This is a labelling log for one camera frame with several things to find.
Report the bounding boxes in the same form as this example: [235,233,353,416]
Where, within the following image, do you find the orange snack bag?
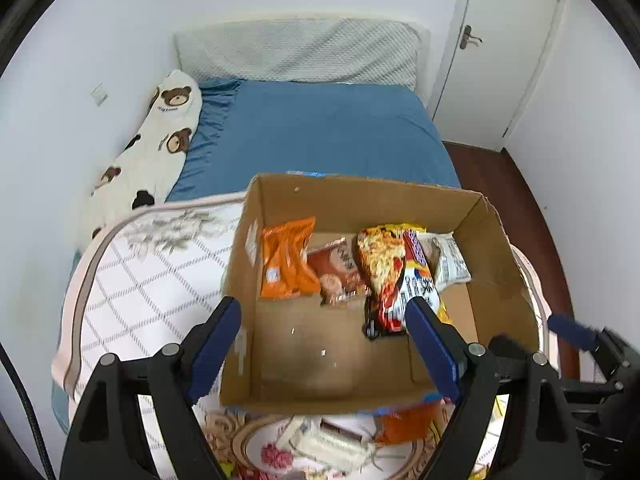
[374,401,440,445]
[260,217,321,300]

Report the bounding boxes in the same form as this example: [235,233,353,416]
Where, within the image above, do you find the blue bed sheet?
[49,77,461,434]

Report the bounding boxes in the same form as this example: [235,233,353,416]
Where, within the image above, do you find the white wafer snack pack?
[274,416,376,474]

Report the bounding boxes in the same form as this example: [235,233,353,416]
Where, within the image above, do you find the white diamond pattern blanket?
[52,192,560,479]

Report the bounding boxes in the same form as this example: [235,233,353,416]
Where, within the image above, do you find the dark red jerky packet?
[307,237,371,306]

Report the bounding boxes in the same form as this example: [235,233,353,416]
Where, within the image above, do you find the wall socket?
[91,84,108,107]

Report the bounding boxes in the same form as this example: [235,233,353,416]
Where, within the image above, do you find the grey white snack packet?
[418,233,472,292]

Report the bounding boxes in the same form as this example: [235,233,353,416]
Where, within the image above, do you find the open cardboard milk box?
[219,170,542,416]

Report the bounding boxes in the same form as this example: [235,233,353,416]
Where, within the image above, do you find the bear print long pillow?
[78,70,203,249]

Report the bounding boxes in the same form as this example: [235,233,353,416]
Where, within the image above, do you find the white door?
[430,0,561,151]

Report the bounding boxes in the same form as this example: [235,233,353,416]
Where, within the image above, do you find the yellow red noodle bag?
[356,223,451,340]

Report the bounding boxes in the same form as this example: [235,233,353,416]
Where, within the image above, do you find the grey headboard pillow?
[175,16,431,103]

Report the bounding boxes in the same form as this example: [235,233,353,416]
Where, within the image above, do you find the metal door handle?
[459,25,484,50]

